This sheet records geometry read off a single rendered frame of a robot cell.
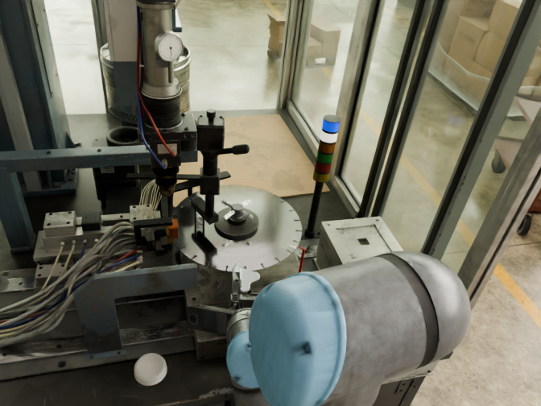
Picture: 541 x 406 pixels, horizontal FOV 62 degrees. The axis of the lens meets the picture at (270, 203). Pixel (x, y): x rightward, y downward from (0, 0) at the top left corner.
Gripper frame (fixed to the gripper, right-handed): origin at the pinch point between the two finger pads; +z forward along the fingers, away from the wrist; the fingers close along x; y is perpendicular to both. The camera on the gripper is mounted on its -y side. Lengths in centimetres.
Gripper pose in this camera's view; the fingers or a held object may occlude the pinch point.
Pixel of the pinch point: (233, 296)
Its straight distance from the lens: 105.9
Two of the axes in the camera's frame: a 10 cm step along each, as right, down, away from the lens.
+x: 0.6, -9.9, -0.9
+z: -1.1, -1.0, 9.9
